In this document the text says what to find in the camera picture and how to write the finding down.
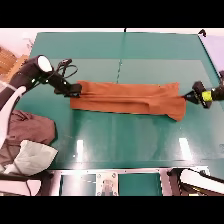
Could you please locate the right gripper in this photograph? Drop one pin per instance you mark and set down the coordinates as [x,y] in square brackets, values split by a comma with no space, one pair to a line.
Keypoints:
[201,94]

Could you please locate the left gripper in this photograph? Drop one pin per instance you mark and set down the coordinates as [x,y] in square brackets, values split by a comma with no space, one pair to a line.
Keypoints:
[72,90]

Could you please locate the orange-brown garment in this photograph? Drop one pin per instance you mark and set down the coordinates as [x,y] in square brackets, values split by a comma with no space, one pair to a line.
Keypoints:
[126,98]

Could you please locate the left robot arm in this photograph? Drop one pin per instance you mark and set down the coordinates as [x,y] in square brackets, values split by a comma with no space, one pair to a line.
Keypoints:
[31,71]

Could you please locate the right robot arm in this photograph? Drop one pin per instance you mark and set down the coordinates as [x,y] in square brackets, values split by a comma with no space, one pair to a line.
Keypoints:
[218,93]

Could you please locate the brown garment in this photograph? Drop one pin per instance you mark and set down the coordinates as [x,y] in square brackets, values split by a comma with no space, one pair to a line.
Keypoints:
[31,128]

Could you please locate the pale grey-green garment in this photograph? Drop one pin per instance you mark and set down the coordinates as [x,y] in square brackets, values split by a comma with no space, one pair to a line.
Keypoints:
[35,156]

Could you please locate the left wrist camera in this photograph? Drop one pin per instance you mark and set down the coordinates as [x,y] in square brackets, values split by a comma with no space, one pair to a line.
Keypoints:
[65,62]

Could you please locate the silver frame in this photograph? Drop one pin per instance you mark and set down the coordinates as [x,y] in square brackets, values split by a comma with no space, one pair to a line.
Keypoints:
[106,181]

